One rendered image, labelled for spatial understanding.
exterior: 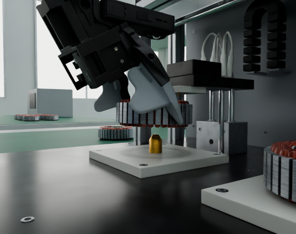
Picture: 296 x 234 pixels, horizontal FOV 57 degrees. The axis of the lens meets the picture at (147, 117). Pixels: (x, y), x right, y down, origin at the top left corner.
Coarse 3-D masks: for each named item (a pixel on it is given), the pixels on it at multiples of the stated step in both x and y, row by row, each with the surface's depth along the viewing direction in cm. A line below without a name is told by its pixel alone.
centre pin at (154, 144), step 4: (152, 136) 40; (156, 136) 40; (152, 140) 39; (156, 140) 39; (160, 140) 40; (152, 144) 40; (156, 144) 39; (160, 144) 40; (152, 148) 40; (156, 148) 39; (160, 148) 40; (152, 152) 40; (156, 152) 39; (160, 152) 40
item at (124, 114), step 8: (120, 104) 37; (128, 104) 36; (184, 104) 36; (120, 112) 37; (128, 112) 36; (152, 112) 34; (160, 112) 34; (168, 112) 35; (184, 112) 36; (120, 120) 37; (128, 120) 36; (136, 120) 35; (144, 120) 35; (152, 120) 34; (160, 120) 35; (168, 120) 35; (184, 120) 36
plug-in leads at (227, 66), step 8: (216, 40) 47; (224, 40) 46; (232, 40) 47; (224, 48) 45; (232, 48) 47; (216, 56) 50; (224, 56) 45; (232, 56) 47; (224, 64) 45; (232, 64) 47; (224, 72) 45; (232, 72) 47
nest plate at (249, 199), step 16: (256, 176) 26; (208, 192) 22; (224, 192) 22; (240, 192) 22; (256, 192) 22; (272, 192) 22; (224, 208) 20; (240, 208) 19; (256, 208) 18; (272, 208) 18; (288, 208) 18; (256, 224) 18; (272, 224) 17; (288, 224) 16
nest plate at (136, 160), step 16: (96, 160) 40; (112, 160) 36; (128, 160) 34; (144, 160) 34; (160, 160) 34; (176, 160) 34; (192, 160) 34; (208, 160) 36; (224, 160) 38; (144, 176) 30
